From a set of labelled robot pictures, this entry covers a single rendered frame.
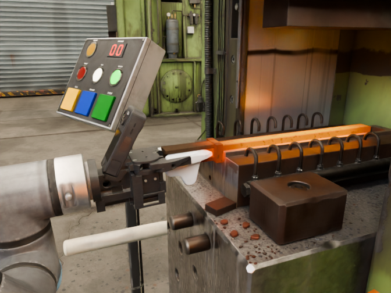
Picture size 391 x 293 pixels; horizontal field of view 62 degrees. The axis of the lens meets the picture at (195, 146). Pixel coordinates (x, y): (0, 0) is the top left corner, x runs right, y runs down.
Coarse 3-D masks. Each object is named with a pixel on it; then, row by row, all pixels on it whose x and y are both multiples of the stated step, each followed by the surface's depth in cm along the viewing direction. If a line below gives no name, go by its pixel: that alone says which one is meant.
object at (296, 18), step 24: (264, 0) 58; (288, 0) 52; (312, 0) 54; (336, 0) 55; (360, 0) 57; (384, 0) 59; (264, 24) 59; (288, 24) 53; (312, 24) 55; (336, 24) 57; (360, 24) 59; (384, 24) 61
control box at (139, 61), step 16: (96, 48) 106; (128, 48) 94; (144, 48) 90; (160, 48) 94; (80, 64) 109; (96, 64) 103; (112, 64) 97; (128, 64) 92; (144, 64) 92; (160, 64) 96; (80, 80) 106; (128, 80) 90; (144, 80) 93; (64, 96) 110; (80, 96) 103; (128, 96) 90; (144, 96) 94; (64, 112) 106; (112, 112) 90; (112, 128) 88
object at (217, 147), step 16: (320, 128) 69; (336, 128) 69; (352, 128) 68; (368, 128) 70; (192, 144) 58; (208, 144) 58; (224, 144) 59; (240, 144) 59; (256, 144) 61; (208, 160) 58
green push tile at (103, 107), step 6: (102, 96) 94; (108, 96) 92; (102, 102) 93; (108, 102) 91; (96, 108) 94; (102, 108) 92; (108, 108) 90; (96, 114) 93; (102, 114) 91; (108, 114) 90; (102, 120) 91
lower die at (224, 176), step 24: (288, 144) 62; (312, 144) 64; (336, 144) 64; (384, 144) 64; (216, 168) 62; (240, 168) 53; (264, 168) 55; (288, 168) 57; (312, 168) 59; (240, 192) 55
